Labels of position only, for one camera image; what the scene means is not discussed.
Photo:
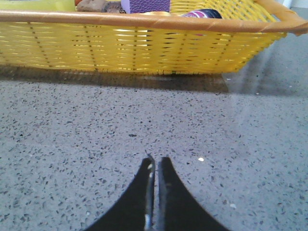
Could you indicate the brown potato toy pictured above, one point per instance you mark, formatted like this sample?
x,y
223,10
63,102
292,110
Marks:
x,y
103,6

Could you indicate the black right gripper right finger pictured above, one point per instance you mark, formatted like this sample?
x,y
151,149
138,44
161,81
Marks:
x,y
178,210

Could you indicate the yellow woven plastic basket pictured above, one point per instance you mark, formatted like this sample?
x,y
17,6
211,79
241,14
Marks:
x,y
147,44

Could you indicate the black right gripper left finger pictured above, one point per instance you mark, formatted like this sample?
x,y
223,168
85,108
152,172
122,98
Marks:
x,y
133,211

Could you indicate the purple foam block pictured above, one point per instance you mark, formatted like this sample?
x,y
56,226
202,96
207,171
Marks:
x,y
143,6

